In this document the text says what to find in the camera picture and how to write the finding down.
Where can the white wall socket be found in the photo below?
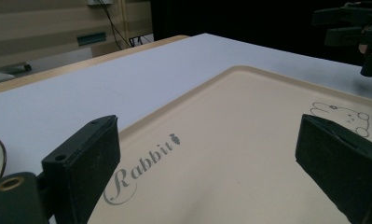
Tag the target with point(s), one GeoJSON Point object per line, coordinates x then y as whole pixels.
{"type": "Point", "coordinates": [99, 2]}

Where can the white framed board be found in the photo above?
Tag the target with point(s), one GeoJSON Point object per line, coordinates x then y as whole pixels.
{"type": "Point", "coordinates": [141, 39]}

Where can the dark flat object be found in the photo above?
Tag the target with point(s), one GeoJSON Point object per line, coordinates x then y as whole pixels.
{"type": "Point", "coordinates": [14, 67]}

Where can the beige tray with rabbit print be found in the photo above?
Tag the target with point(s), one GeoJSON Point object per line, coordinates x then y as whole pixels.
{"type": "Point", "coordinates": [236, 149]}

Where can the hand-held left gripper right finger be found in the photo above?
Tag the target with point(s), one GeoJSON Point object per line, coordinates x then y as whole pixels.
{"type": "Point", "coordinates": [339, 161]}

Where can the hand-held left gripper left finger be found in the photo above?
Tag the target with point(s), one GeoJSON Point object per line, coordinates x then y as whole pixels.
{"type": "Point", "coordinates": [90, 161]}

